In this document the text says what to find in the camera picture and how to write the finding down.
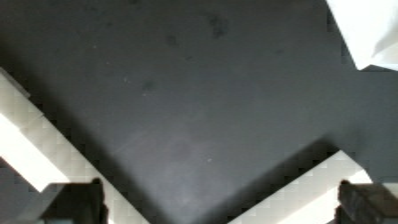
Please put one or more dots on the white drawer cabinet frame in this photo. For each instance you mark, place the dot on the white drawer cabinet frame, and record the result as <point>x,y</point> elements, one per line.
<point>366,19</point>

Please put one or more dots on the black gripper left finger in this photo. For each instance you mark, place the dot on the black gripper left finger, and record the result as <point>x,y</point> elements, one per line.
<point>75,203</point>

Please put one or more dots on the white fence bar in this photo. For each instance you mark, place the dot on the white fence bar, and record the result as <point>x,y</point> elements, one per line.
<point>304,202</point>
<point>41,154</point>

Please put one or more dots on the white front fence bar left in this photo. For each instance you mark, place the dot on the white front fence bar left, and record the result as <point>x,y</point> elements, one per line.
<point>41,154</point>

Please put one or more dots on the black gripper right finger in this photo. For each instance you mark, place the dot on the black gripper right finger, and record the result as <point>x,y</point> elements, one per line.
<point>368,203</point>

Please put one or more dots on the white front fence bar right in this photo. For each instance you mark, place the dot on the white front fence bar right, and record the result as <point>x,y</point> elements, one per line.
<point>304,202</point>

